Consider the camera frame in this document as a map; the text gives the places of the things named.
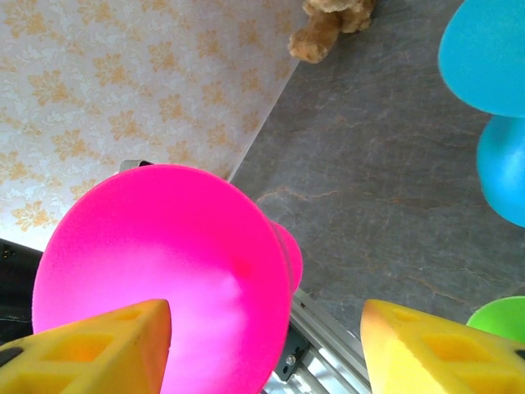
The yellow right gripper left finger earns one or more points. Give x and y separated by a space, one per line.
82 361

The blue plastic wine glass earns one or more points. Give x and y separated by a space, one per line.
492 61

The green plastic wine glass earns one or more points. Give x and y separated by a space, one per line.
498 320

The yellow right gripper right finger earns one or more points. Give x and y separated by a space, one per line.
430 361

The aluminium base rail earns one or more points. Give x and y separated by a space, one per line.
328 353

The brown teddy bear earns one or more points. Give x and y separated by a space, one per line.
324 24

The pink plastic wine glass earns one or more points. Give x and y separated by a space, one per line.
164 246

